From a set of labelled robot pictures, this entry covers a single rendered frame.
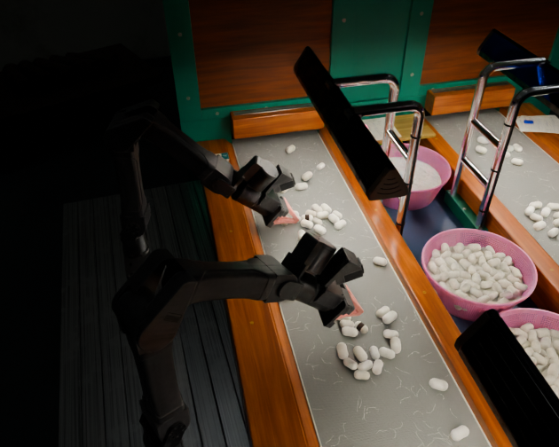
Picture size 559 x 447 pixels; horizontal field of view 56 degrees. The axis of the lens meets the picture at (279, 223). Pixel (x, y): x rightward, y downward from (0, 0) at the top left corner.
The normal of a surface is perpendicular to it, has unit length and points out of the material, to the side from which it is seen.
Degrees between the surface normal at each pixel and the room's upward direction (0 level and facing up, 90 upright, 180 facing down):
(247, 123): 90
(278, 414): 0
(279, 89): 90
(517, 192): 0
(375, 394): 0
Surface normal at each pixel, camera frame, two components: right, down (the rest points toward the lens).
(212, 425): -0.01, -0.77
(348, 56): 0.22, 0.62
